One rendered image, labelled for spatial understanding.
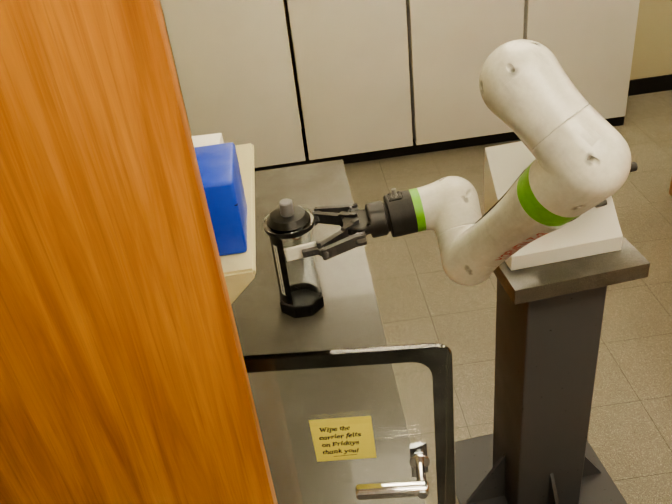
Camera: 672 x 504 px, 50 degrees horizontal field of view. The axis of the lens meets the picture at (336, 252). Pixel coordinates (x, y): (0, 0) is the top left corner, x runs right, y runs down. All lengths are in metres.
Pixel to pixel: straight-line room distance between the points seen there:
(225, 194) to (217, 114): 3.31
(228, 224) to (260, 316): 0.87
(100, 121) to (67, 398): 0.31
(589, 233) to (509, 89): 0.69
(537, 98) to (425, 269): 2.25
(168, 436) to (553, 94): 0.72
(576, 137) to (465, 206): 0.43
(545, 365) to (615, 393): 0.89
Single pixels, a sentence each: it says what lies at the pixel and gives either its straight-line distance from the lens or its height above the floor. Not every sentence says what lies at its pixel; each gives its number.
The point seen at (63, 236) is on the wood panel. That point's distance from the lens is 0.68.
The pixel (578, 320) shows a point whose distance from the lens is 1.88.
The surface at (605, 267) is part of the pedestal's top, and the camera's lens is 1.75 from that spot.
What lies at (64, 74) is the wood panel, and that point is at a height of 1.77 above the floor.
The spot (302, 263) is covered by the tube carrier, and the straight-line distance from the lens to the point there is 1.53.
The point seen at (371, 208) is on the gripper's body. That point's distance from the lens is 1.52.
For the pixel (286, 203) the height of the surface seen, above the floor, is 1.21.
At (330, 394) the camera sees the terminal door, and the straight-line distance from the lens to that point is 0.88.
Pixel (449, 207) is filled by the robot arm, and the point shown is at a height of 1.17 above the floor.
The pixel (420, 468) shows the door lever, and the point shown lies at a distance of 0.96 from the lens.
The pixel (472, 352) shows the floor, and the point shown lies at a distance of 2.90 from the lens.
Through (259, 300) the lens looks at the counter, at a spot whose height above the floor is 0.94.
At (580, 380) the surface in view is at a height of 0.55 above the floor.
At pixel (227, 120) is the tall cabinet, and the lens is 4.08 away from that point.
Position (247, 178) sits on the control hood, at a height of 1.51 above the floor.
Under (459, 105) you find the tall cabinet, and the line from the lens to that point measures 4.20.
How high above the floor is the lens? 1.95
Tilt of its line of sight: 34 degrees down
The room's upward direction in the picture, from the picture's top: 7 degrees counter-clockwise
